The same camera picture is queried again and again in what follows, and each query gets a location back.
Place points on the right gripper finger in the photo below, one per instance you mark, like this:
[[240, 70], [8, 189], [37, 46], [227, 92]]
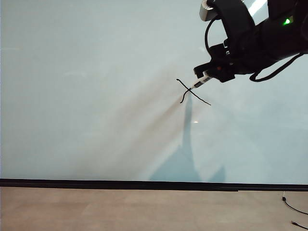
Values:
[[223, 75], [199, 68]]

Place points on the whiteboard with black frame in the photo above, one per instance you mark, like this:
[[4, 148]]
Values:
[[96, 96]]

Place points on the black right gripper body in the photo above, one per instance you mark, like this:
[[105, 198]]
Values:
[[231, 55]]

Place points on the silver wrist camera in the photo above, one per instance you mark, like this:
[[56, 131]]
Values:
[[207, 10]]

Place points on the white marker pen black cap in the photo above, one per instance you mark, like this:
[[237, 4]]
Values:
[[199, 83]]

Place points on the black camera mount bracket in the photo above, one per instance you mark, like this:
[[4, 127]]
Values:
[[235, 14]]

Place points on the black ink cross mark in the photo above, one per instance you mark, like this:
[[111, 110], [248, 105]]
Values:
[[188, 89]]

